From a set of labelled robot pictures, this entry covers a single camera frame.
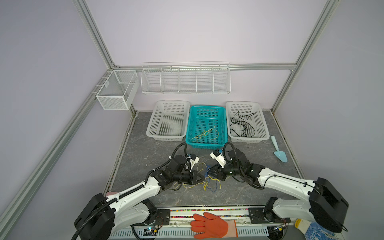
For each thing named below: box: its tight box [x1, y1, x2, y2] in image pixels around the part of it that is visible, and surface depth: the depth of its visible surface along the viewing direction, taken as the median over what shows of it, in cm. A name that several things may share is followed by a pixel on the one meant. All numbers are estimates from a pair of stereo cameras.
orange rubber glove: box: [190, 212, 238, 240], surface depth 72 cm
